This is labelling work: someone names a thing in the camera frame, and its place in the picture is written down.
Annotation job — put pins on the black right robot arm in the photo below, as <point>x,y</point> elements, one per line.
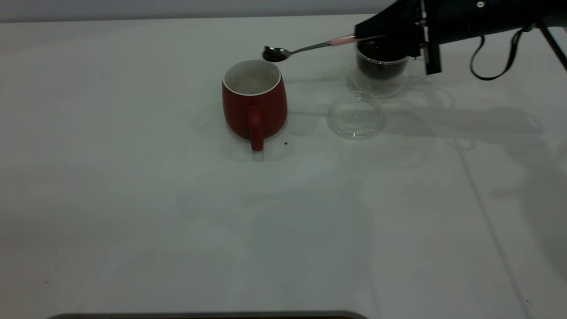
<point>551,11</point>

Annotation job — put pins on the dark coffee beans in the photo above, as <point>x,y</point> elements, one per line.
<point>381,66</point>

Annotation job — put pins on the red ceramic mug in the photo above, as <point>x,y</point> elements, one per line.
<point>254,113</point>

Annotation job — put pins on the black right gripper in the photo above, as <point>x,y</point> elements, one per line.
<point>469,20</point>

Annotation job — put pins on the clear round glass dish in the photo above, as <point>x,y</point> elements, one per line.
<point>356,119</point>

